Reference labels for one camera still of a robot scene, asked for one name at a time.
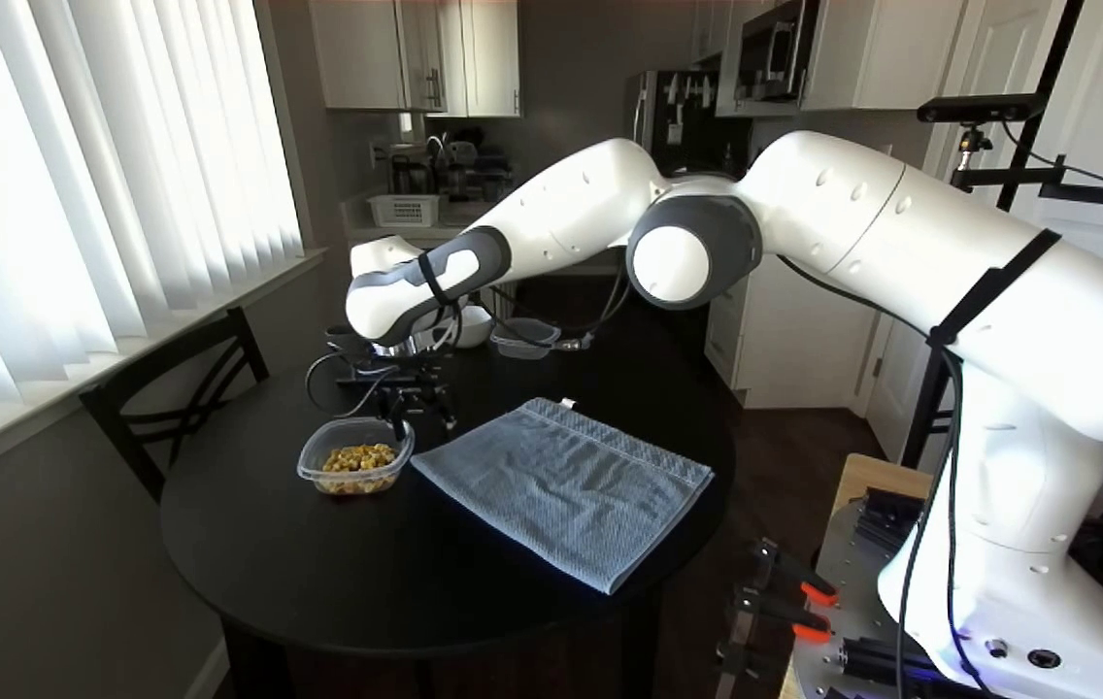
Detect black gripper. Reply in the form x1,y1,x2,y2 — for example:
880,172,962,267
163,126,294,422
325,330,457,444

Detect clear bowl with nuts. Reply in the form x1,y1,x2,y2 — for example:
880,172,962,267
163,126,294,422
294,417,416,496

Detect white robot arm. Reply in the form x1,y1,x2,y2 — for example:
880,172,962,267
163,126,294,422
346,132,1103,699

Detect empty clear bowl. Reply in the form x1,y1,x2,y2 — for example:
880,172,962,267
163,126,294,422
488,317,559,361

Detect light blue towel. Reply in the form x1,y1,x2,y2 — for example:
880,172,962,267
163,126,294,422
411,395,713,593

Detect round black table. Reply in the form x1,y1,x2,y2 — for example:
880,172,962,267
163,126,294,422
158,300,733,699

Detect black wooden chair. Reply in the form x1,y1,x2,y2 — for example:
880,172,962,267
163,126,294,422
82,306,267,496

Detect white vertical blinds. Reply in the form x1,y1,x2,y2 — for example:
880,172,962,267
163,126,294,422
0,0,303,407

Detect orange handled clamp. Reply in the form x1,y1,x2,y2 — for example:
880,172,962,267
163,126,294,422
713,537,839,677

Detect black camera stand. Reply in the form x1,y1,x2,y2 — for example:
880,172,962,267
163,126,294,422
897,0,1103,470

